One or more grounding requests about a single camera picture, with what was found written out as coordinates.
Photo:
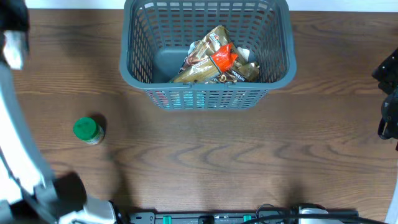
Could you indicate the green lid spice jar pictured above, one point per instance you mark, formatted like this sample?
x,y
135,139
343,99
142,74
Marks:
x,y
88,130

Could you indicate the Nescafe Gold coffee bag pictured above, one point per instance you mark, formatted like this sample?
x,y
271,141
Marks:
x,y
241,71

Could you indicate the spaghetti pack orange ends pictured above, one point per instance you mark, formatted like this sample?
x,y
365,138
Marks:
x,y
209,67

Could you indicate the grey plastic basket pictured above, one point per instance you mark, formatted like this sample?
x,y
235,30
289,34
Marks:
x,y
157,34

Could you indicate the white teal small packet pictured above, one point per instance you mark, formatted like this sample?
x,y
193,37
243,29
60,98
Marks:
x,y
188,99

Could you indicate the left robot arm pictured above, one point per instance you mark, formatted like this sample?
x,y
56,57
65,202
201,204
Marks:
x,y
30,192

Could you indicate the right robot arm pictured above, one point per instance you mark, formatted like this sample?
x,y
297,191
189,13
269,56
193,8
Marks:
x,y
386,75

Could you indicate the dried mushroom pouch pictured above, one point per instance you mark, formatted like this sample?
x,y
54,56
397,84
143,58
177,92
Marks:
x,y
247,54

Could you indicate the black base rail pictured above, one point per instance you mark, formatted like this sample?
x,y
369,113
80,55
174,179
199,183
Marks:
x,y
219,217

